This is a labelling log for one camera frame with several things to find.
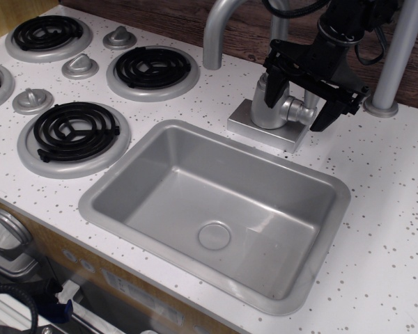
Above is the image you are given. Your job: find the grey front stove knob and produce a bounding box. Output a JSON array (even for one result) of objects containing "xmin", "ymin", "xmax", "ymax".
[{"xmin": 12, "ymin": 88, "xmax": 54, "ymax": 115}]

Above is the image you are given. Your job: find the blue clamp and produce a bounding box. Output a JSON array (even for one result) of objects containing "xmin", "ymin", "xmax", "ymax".
[{"xmin": 53, "ymin": 300, "xmax": 74, "ymax": 324}]

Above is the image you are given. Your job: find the grey stove knob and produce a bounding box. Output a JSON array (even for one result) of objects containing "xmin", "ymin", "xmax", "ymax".
[
  {"xmin": 12, "ymin": 88, "xmax": 54, "ymax": 115},
  {"xmin": 61, "ymin": 54, "xmax": 99, "ymax": 80},
  {"xmin": 102, "ymin": 26, "xmax": 137, "ymax": 50}
]

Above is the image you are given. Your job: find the silver curved faucet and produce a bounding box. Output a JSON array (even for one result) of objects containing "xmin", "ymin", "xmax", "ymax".
[{"xmin": 202, "ymin": 0, "xmax": 311, "ymax": 154}]

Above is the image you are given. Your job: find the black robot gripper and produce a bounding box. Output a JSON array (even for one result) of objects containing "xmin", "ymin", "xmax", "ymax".
[{"xmin": 264, "ymin": 33, "xmax": 370, "ymax": 132}]

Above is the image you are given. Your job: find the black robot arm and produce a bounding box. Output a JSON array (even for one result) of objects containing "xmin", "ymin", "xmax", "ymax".
[{"xmin": 263, "ymin": 1, "xmax": 398, "ymax": 132}]

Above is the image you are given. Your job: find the silver round oven dial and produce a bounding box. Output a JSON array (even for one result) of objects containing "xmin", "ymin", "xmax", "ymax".
[{"xmin": 0, "ymin": 209, "xmax": 32, "ymax": 260}]

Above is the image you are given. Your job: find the black braided cable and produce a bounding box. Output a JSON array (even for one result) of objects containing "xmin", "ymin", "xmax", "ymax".
[{"xmin": 261, "ymin": 0, "xmax": 332, "ymax": 19}]

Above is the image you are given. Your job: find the grey sink basin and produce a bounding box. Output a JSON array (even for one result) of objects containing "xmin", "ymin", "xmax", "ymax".
[{"xmin": 79, "ymin": 120, "xmax": 351, "ymax": 316}]

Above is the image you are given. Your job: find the grey middle stove knob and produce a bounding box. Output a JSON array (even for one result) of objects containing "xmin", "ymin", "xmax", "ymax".
[{"xmin": 61, "ymin": 54, "xmax": 99, "ymax": 80}]

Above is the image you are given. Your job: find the middle black stove burner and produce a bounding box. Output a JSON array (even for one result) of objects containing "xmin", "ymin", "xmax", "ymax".
[{"xmin": 106, "ymin": 46, "xmax": 200, "ymax": 102}]

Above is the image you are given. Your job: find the grey vertical support pole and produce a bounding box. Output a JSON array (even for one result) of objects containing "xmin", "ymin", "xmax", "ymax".
[{"xmin": 363, "ymin": 0, "xmax": 418, "ymax": 118}]

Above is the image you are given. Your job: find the grey back stove knob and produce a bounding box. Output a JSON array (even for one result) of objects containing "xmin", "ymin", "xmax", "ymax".
[{"xmin": 102, "ymin": 26, "xmax": 137, "ymax": 50}]

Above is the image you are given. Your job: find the back black stove burner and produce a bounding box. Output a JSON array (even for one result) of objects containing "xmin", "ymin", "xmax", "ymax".
[{"xmin": 5, "ymin": 15, "xmax": 93, "ymax": 63}]

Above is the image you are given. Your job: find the front black stove burner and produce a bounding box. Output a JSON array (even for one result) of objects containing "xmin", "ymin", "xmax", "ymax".
[{"xmin": 17, "ymin": 102, "xmax": 131, "ymax": 180}]

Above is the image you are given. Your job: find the black stove burner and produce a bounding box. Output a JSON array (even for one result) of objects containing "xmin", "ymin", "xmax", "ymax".
[
  {"xmin": 5, "ymin": 15, "xmax": 93, "ymax": 63},
  {"xmin": 106, "ymin": 46, "xmax": 200, "ymax": 102},
  {"xmin": 17, "ymin": 102, "xmax": 131, "ymax": 180}
]

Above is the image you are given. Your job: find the silver faucet lever handle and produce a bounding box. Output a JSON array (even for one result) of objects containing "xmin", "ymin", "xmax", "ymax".
[{"xmin": 279, "ymin": 90, "xmax": 320, "ymax": 126}]

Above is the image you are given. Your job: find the black cable lower left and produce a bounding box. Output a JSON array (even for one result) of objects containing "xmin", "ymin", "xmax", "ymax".
[{"xmin": 0, "ymin": 278, "xmax": 63, "ymax": 334}]

